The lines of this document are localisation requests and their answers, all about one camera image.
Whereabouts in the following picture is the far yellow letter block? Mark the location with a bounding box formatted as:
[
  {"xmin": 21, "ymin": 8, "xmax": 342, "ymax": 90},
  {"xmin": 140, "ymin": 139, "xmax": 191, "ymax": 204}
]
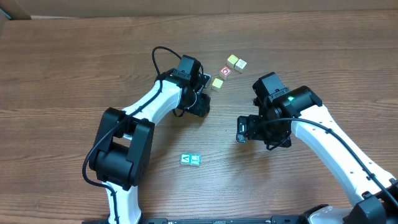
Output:
[{"xmin": 226, "ymin": 54, "xmax": 239, "ymax": 68}]

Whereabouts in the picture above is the cyan E letter block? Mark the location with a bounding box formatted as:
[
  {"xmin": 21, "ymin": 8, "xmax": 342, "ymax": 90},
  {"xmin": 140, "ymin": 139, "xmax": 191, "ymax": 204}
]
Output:
[{"xmin": 190, "ymin": 154, "xmax": 201, "ymax": 166}]

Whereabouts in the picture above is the green V letter block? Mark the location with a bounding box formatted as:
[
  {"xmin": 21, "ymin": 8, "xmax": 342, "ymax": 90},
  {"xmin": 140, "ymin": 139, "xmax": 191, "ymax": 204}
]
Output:
[{"xmin": 180, "ymin": 153, "xmax": 191, "ymax": 165}]

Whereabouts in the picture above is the far white picture block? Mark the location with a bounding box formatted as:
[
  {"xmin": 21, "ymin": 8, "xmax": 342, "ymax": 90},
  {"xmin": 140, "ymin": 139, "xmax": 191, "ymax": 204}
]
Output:
[{"xmin": 234, "ymin": 58, "xmax": 247, "ymax": 73}]

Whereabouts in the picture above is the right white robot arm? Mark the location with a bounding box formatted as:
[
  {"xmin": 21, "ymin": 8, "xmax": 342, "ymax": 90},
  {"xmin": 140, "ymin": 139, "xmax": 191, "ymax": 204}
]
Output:
[{"xmin": 236, "ymin": 86, "xmax": 397, "ymax": 223}]

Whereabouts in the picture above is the plain yellow top block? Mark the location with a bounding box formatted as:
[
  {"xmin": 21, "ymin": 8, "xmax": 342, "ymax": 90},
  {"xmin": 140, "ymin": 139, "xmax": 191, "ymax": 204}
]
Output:
[{"xmin": 211, "ymin": 78, "xmax": 224, "ymax": 91}]

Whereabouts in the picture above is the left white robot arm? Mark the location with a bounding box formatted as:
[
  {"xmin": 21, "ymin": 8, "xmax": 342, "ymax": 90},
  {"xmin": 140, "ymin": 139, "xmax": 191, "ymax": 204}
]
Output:
[{"xmin": 82, "ymin": 68, "xmax": 211, "ymax": 223}]

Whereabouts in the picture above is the red circle letter block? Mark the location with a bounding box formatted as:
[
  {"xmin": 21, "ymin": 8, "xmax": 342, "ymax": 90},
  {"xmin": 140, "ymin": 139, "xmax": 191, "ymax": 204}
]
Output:
[{"xmin": 220, "ymin": 66, "xmax": 231, "ymax": 80}]

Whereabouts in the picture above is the red M letter block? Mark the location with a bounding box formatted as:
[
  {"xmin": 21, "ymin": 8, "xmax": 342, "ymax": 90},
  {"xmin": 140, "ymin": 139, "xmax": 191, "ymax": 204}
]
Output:
[{"xmin": 203, "ymin": 73, "xmax": 211, "ymax": 88}]

